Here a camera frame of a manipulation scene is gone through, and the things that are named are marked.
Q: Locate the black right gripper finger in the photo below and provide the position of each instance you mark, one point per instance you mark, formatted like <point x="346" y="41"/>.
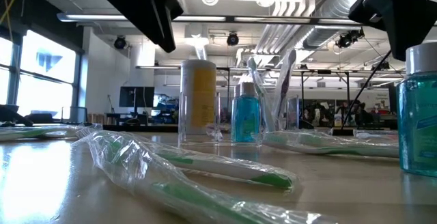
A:
<point x="409" y="32"/>

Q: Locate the pink toothbrush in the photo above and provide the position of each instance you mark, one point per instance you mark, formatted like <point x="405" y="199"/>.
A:
<point x="379" y="135"/>

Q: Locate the clear acrylic organizer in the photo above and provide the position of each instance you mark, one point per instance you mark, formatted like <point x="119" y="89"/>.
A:
<point x="294" y="113"/>

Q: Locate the black ceiling spotlight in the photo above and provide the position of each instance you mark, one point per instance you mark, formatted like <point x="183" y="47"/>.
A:
<point x="120" y="42"/>
<point x="233" y="39"/>
<point x="348" y="39"/>

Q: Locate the white canister with yellow label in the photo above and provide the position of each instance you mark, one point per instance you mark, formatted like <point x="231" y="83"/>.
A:
<point x="198" y="97"/>

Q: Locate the person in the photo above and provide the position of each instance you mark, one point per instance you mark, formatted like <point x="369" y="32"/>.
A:
<point x="362" y="114"/>

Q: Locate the large room window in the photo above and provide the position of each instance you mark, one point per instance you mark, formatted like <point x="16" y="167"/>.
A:
<point x="44" y="80"/>

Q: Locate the long ceiling light rail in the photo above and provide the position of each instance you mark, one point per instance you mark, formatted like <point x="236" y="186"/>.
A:
<point x="211" y="18"/>

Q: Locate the silver ventilation duct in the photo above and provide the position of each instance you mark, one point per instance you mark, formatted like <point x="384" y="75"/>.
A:
<point x="334" y="2"/>

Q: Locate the dark wall monitor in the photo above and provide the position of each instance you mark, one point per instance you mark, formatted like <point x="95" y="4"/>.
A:
<point x="136" y="96"/>

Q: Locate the black metal stand frame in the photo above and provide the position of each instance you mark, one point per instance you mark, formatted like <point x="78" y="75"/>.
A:
<point x="302" y="94"/>

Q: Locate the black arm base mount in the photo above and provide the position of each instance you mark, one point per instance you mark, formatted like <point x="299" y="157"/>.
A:
<point x="10" y="114"/>

